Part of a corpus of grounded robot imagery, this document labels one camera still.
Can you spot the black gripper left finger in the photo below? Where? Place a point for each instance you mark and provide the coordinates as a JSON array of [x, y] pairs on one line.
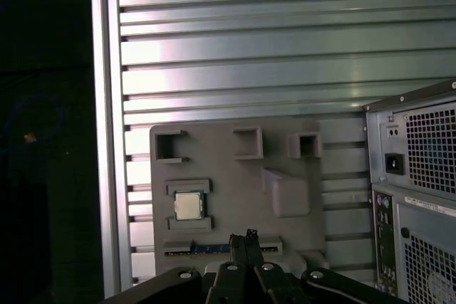
[[228, 286]]

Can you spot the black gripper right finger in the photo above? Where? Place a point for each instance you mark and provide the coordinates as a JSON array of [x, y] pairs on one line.
[[270, 286]]

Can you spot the silver CPU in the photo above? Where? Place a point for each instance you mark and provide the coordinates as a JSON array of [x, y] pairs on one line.
[[189, 205]]

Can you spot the RAM stick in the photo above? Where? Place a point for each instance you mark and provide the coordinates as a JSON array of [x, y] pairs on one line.
[[213, 248]]

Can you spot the grey parts rack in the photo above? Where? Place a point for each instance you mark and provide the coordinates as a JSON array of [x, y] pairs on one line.
[[228, 161]]

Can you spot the black PC case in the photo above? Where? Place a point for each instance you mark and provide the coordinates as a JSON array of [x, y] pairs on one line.
[[392, 183]]

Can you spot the grey power supply unit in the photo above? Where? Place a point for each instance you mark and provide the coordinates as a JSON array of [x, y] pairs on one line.
[[395, 140]]

